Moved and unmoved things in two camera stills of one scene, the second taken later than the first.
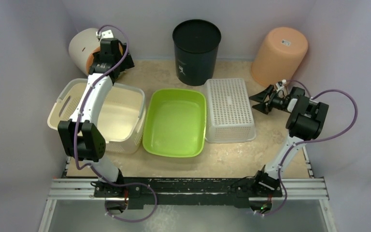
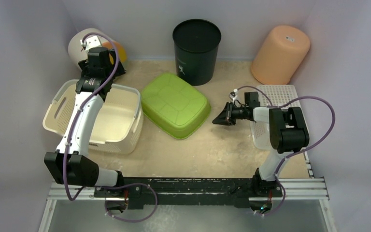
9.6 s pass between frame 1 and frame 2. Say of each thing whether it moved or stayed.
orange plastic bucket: stayed
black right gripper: moved
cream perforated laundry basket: stayed
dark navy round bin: stayed
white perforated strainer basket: moved
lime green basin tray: moved
